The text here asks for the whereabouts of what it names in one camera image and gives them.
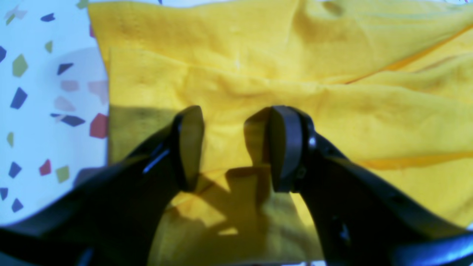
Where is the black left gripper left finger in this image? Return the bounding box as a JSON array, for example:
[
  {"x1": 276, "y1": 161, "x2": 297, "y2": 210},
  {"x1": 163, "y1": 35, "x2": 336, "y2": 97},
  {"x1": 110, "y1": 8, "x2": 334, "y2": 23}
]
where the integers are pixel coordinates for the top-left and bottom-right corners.
[{"x1": 1, "y1": 105, "x2": 204, "y2": 266}]

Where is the terrazzo patterned table cloth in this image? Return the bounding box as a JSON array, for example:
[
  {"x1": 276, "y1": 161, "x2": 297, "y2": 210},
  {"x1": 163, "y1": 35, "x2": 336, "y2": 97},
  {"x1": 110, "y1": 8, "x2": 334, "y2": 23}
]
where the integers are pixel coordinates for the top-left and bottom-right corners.
[{"x1": 0, "y1": 0, "x2": 109, "y2": 226}]

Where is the yellow T-shirt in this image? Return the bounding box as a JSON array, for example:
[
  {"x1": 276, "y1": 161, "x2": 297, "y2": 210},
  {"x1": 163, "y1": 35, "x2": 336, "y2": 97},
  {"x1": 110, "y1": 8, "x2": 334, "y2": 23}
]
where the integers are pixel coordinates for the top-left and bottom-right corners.
[{"x1": 88, "y1": 0, "x2": 473, "y2": 266}]

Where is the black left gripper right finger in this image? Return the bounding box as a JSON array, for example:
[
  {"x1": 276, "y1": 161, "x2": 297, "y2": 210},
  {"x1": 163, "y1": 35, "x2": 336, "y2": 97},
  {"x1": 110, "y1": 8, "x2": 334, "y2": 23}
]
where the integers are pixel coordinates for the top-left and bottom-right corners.
[{"x1": 268, "y1": 106, "x2": 473, "y2": 266}]

